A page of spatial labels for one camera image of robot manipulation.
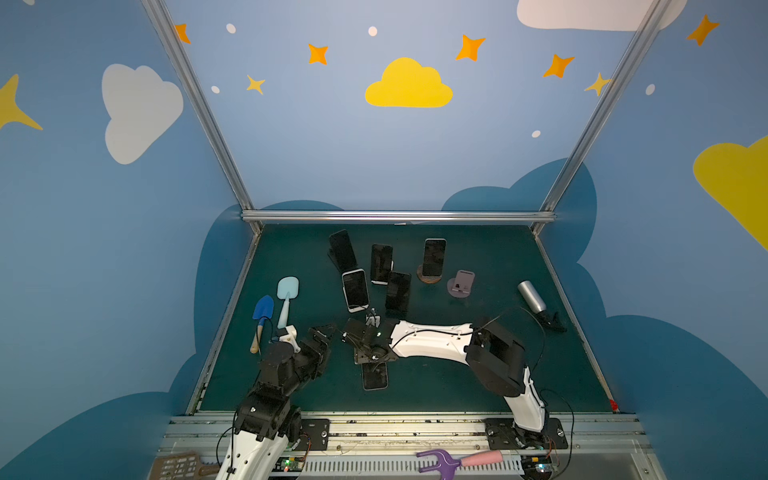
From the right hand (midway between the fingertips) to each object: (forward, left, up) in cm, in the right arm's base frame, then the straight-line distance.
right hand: (368, 351), depth 87 cm
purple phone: (-7, -3, +1) cm, 8 cm away
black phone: (+25, -2, +11) cm, 28 cm away
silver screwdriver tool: (+17, -55, +1) cm, 57 cm away
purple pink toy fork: (-26, -22, -1) cm, 34 cm away
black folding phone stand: (+36, +13, +3) cm, 39 cm away
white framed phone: (+24, +7, -4) cm, 25 cm away
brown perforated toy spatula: (-30, +41, 0) cm, 51 cm away
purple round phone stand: (+23, -29, +3) cm, 38 cm away
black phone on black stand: (+36, +13, +3) cm, 38 cm away
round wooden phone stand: (+29, -19, -3) cm, 35 cm away
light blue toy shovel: (+21, +30, 0) cm, 37 cm away
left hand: (-2, +6, +13) cm, 14 cm away
